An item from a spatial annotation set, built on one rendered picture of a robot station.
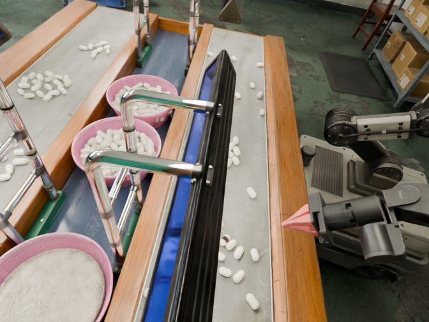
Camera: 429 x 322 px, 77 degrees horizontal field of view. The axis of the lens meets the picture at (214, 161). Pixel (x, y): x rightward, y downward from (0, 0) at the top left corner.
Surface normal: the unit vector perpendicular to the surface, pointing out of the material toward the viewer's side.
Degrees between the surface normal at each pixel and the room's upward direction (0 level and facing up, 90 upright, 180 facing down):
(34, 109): 0
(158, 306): 58
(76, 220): 0
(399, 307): 0
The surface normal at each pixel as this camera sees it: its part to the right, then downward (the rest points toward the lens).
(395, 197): -0.55, -0.51
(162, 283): -0.76, -0.50
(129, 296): 0.14, -0.66
